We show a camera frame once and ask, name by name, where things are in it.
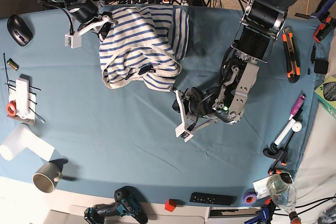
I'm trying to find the black computer mouse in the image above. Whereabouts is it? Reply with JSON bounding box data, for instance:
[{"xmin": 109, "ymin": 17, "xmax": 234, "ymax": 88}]
[{"xmin": 7, "ymin": 14, "xmax": 33, "ymax": 47}]

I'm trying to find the black remote control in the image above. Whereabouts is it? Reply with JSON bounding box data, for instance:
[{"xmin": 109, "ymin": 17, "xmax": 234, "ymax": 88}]
[{"xmin": 190, "ymin": 192, "xmax": 237, "ymax": 206}]

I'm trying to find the blue table cloth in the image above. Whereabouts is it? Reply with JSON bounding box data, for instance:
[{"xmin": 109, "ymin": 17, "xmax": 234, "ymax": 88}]
[{"xmin": 1, "ymin": 10, "xmax": 323, "ymax": 206}]

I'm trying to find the black teal power drill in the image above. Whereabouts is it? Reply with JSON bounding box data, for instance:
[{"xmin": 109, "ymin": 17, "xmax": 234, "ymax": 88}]
[{"xmin": 84, "ymin": 187, "xmax": 148, "ymax": 224}]

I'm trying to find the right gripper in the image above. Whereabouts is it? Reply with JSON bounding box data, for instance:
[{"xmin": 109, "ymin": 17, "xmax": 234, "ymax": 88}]
[{"xmin": 67, "ymin": 0, "xmax": 117, "ymax": 42}]

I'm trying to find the blue white striped T-shirt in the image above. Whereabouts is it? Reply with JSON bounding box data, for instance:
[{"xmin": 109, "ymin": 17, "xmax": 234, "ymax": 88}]
[{"xmin": 99, "ymin": 5, "xmax": 189, "ymax": 92}]

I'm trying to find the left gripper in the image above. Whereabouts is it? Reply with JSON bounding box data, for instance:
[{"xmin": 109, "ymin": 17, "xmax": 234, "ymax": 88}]
[{"xmin": 170, "ymin": 86, "xmax": 219, "ymax": 132}]

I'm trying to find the white paper card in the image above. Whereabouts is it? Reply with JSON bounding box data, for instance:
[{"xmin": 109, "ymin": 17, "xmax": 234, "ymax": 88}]
[{"xmin": 253, "ymin": 176, "xmax": 270, "ymax": 199}]

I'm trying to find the red cube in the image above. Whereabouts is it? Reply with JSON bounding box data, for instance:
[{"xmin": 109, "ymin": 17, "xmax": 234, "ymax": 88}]
[{"xmin": 164, "ymin": 199, "xmax": 176, "ymax": 212}]

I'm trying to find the orange black utility knife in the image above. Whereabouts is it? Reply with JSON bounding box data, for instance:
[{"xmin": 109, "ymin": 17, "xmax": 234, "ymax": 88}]
[{"xmin": 282, "ymin": 27, "xmax": 301, "ymax": 83}]

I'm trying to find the purple glue tube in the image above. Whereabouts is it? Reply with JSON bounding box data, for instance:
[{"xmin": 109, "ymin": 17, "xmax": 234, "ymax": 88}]
[{"xmin": 289, "ymin": 94, "xmax": 306, "ymax": 121}]

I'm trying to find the green AA battery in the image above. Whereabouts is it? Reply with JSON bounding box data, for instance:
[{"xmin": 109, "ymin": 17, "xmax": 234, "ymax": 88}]
[{"xmin": 7, "ymin": 58, "xmax": 19, "ymax": 71}]

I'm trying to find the translucent white plastic cup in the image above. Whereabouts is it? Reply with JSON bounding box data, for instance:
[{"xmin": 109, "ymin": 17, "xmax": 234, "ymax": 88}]
[{"xmin": 1, "ymin": 123, "xmax": 55, "ymax": 161}]

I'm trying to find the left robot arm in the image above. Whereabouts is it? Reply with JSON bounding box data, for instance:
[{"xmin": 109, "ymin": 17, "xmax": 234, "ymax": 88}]
[{"xmin": 173, "ymin": 0, "xmax": 297, "ymax": 138}]

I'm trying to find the black orange bar clamp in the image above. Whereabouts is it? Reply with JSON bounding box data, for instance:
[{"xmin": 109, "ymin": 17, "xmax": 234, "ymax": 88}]
[{"xmin": 263, "ymin": 130, "xmax": 295, "ymax": 175}]

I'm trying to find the black cable tie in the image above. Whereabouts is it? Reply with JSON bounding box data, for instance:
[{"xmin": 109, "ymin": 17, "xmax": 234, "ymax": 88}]
[{"xmin": 3, "ymin": 53, "xmax": 9, "ymax": 88}]

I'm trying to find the white marker pen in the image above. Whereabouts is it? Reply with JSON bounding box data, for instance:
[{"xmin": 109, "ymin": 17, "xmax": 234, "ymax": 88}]
[{"xmin": 274, "ymin": 108, "xmax": 303, "ymax": 146}]

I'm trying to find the red tape roll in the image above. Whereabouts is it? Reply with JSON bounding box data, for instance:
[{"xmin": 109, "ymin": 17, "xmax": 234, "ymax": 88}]
[{"xmin": 6, "ymin": 101, "xmax": 17, "ymax": 117}]

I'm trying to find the white plastic box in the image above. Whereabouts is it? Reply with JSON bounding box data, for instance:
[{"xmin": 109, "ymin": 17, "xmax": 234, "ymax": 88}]
[{"xmin": 15, "ymin": 78, "xmax": 29, "ymax": 119}]

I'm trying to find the red black spring clamp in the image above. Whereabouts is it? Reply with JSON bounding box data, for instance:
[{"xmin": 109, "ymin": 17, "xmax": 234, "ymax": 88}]
[{"xmin": 313, "ymin": 17, "xmax": 335, "ymax": 43}]

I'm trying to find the grey ceramic mug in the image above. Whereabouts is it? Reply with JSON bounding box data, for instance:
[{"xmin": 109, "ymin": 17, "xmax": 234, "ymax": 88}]
[{"xmin": 32, "ymin": 162, "xmax": 63, "ymax": 193}]

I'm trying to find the green cardboard box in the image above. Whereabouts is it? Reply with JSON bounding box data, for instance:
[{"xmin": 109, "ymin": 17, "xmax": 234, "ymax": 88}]
[{"xmin": 314, "ymin": 75, "xmax": 336, "ymax": 119}]

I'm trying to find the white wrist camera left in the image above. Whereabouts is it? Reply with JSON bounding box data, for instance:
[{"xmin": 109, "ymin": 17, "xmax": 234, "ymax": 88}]
[{"xmin": 175, "ymin": 123, "xmax": 194, "ymax": 143}]

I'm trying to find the purple tape roll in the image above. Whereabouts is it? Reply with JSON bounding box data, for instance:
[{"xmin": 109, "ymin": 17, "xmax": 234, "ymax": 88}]
[{"xmin": 243, "ymin": 191, "xmax": 258, "ymax": 206}]

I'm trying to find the black small block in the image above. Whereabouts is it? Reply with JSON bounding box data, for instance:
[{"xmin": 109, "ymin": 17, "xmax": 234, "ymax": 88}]
[{"xmin": 314, "ymin": 59, "xmax": 329, "ymax": 74}]

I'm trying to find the clear plastic bottle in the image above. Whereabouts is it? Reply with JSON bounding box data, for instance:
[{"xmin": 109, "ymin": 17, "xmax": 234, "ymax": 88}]
[{"xmin": 266, "ymin": 172, "xmax": 301, "ymax": 224}]

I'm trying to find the blue spring clamp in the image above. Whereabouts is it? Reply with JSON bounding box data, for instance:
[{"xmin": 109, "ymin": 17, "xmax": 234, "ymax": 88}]
[{"xmin": 244, "ymin": 198, "xmax": 276, "ymax": 224}]

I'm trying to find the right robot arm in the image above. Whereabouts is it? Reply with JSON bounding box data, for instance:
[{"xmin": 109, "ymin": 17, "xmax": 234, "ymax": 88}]
[{"xmin": 38, "ymin": 0, "xmax": 118, "ymax": 49}]

